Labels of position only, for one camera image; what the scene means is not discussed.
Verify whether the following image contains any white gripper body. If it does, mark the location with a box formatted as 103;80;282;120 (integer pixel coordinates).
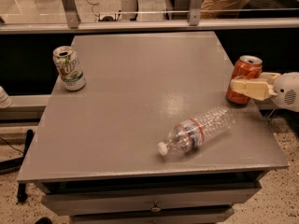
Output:
271;72;299;112

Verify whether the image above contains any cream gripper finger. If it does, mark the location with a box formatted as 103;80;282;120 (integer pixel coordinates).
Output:
260;72;280;81
230;79;278;101

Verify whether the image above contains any red coke can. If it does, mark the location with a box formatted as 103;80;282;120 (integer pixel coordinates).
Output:
226;55;263;105

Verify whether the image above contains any clear plastic water bottle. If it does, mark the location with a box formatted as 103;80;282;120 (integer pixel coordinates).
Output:
157;106;235;157

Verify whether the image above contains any white green 7up can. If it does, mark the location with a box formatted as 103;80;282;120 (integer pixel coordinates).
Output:
53;46;86;91

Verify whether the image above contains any person in khaki trousers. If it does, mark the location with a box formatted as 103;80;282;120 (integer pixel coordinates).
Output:
201;0;250;20

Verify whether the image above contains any grey cabinet with drawers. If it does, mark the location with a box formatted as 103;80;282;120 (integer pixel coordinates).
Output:
18;32;288;224

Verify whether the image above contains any grey metal railing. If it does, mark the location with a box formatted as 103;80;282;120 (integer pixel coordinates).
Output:
0;0;299;35

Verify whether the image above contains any white object at left edge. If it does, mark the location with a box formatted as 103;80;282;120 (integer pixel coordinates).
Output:
0;86;12;108

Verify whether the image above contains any black stand with cable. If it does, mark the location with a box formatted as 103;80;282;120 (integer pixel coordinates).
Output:
0;130;34;203

